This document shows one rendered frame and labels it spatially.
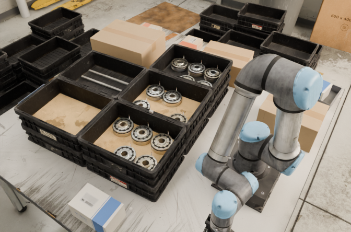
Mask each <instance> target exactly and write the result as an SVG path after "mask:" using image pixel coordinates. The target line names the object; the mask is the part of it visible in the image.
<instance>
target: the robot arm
mask: <svg viewBox="0 0 351 232"><path fill-rule="evenodd" d="M234 86H235V89H234V92H233V94H232V96H231V99H230V101H229V103H228V106H227V109H226V111H225V113H224V116H223V118H222V120H221V123H220V125H219V127H218V130H217V132H216V134H215V137H214V139H213V141H212V144H211V146H210V148H209V151H208V153H202V154H201V155H200V156H199V158H198V159H197V161H196V163H195V168H196V170H197V171H199V172H200V173H201V174H202V175H203V176H204V177H206V178H207V179H209V180H210V181H212V182H213V183H214V184H216V185H217V186H219V187H220V188H221V189H223V190H222V191H219V192H217V193H216V194H215V196H214V199H213V201H212V211H211V214H209V215H208V217H207V219H206V221H205V224H206V227H205V228H204V231H203V232H234V231H233V230H232V229H231V228H232V223H233V219H234V216H235V215H236V214H237V213H238V212H239V210H240V209H241V208H242V207H243V206H244V204H245V203H246V202H247V201H248V200H249V198H250V197H252V196H253V194H254V193H255V191H256V190H257V189H258V187H259V183H258V181H257V179H256V177H255V176H258V175H260V174H262V173H263V172H264V170H265V168H266V164H268V165H270V166H271V167H273V168H274V169H276V170H278V171H279V172H280V173H283V174H284V175H286V176H290V175H291V174H292V173H293V172H294V171H295V169H296V168H297V167H298V165H299V164H300V162H301V161H302V159H303V158H304V156H305V152H303V151H302V150H300V144H299V142H298V137H299V132H300V128H301V123H302V118H303V113H304V112H305V111H306V110H310V109H311V108H313V106H314V105H315V104H316V102H317V100H318V99H319V96H320V93H321V91H322V87H323V78H322V75H321V74H320V73H319V72H317V71H315V70H313V69H312V68H310V67H305V66H303V65H300V64H298V63H295V62H293V61H290V60H288V59H285V58H283V57H281V56H279V55H276V54H263V55H260V56H257V57H255V58H254V59H252V60H251V61H249V62H248V63H247V64H246V65H245V66H244V67H243V68H242V69H241V71H240V72H239V74H238V75H237V77H236V79H235V82H234ZM263 90H264V91H267V92H269V93H270V94H272V95H273V103H274V105H275V107H276V108H277V109H276V119H275V128H274V135H273V134H271V133H270V129H269V128H268V126H267V125H266V124H265V123H263V122H260V121H253V122H248V123H246V124H244V123H245V121H246V119H247V117H248V115H249V112H250V110H251V108H252V106H253V104H254V102H255V99H256V97H257V96H260V95H261V94H262V91H263ZM238 136H239V144H238V149H237V150H236V152H235V153H234V155H233V158H232V164H233V167H234V168H235V170H236V171H237V172H239V173H240V174H238V173H236V172H235V171H233V170H232V169H231V168H229V167H228V166H226V163H227V161H228V158H229V156H230V154H231V152H232V150H233V147H234V145H235V143H236V141H237V139H238Z"/></svg>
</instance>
